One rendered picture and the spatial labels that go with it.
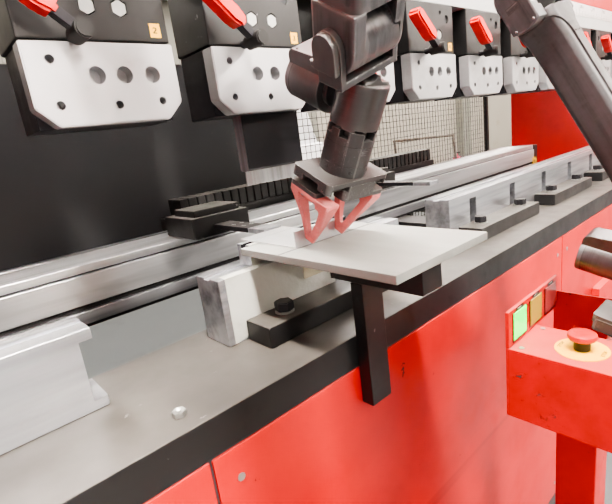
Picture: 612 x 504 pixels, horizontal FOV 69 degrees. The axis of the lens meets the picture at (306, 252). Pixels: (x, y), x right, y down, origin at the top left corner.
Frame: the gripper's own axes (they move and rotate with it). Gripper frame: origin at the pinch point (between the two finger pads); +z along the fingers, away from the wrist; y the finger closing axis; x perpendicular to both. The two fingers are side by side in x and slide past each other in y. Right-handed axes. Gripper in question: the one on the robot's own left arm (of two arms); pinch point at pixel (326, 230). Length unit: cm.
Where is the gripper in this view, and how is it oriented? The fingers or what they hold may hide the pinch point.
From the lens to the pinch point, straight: 59.0
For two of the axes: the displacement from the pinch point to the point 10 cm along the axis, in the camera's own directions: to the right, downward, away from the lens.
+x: 6.4, 5.4, -5.5
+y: -7.4, 2.6, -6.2
